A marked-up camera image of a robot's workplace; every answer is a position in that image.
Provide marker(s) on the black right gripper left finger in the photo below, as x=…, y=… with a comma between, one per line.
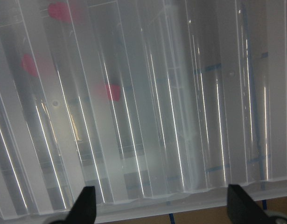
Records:
x=84, y=210

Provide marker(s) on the red block under lid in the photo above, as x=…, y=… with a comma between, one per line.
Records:
x=38, y=65
x=110, y=91
x=65, y=12

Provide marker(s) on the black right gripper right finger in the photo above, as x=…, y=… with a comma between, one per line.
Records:
x=241, y=209

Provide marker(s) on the clear ribbed box lid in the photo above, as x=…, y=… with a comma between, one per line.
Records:
x=203, y=105

